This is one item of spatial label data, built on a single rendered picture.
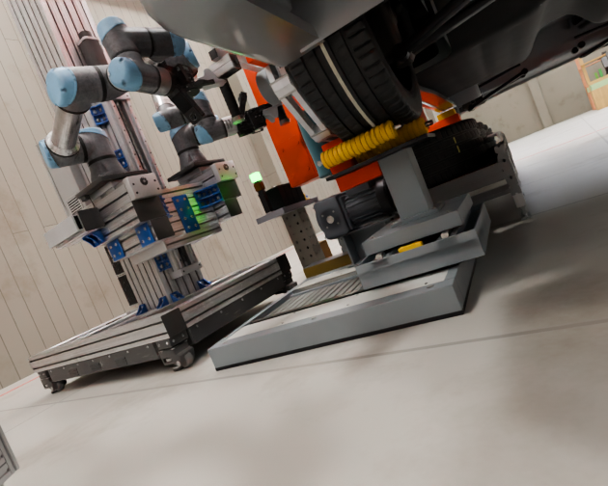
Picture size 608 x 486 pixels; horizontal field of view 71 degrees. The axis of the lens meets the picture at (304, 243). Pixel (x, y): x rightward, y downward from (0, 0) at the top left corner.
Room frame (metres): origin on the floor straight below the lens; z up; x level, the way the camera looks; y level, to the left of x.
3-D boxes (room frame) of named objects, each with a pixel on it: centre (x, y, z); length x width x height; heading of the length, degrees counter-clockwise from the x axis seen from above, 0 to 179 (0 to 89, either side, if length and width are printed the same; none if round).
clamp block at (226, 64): (1.44, 0.02, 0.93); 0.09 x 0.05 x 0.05; 62
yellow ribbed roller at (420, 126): (1.41, -0.39, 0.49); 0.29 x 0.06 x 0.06; 62
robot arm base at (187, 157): (2.24, 0.37, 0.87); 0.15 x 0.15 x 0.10
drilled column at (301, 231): (2.31, -0.01, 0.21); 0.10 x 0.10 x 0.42; 62
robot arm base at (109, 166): (1.84, 0.66, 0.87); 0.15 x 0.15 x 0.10
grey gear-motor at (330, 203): (1.81, -0.30, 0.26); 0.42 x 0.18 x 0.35; 62
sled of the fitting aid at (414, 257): (1.41, -0.39, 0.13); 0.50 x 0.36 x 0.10; 152
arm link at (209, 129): (1.67, 0.17, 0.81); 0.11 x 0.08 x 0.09; 107
